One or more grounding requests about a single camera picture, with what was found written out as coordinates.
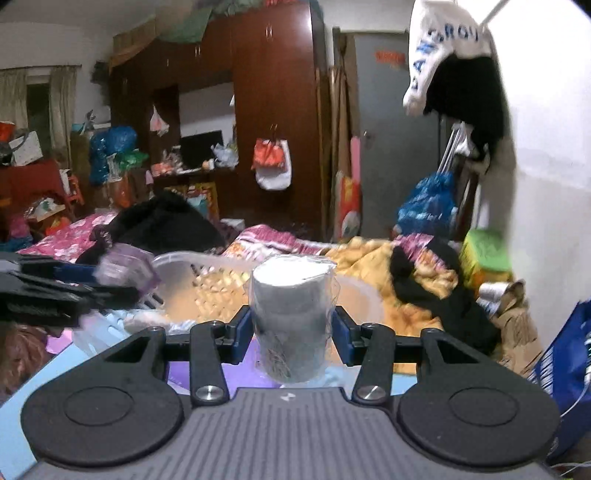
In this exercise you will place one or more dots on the white paper roll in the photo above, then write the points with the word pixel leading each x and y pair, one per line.
pixel 292 298

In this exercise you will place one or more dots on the white black hanging jacket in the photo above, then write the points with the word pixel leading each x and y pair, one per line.
pixel 453 72

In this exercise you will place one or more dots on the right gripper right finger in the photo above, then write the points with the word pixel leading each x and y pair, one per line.
pixel 371 347

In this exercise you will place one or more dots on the dark red wooden wardrobe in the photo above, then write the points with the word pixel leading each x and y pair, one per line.
pixel 257 75

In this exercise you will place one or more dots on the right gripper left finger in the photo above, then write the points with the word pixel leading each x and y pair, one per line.
pixel 211 345

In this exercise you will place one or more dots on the yellow blanket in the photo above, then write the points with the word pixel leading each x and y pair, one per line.
pixel 411 279

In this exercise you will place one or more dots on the pink floral bedding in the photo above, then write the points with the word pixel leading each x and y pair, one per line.
pixel 68 243

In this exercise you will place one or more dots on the blue plastic bag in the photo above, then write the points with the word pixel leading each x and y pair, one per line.
pixel 431 207

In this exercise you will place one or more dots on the blue shopping bag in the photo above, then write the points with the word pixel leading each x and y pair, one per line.
pixel 563 371

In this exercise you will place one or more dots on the green box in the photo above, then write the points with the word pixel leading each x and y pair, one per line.
pixel 484 258

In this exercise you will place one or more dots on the window curtain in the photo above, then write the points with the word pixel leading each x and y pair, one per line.
pixel 62 96

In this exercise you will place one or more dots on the grey door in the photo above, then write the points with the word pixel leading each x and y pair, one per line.
pixel 397 150

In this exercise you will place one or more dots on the red white hanging bag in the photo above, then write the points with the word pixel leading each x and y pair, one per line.
pixel 271 162

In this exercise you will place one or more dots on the clear plastic perforated basket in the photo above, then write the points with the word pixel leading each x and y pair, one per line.
pixel 193 287

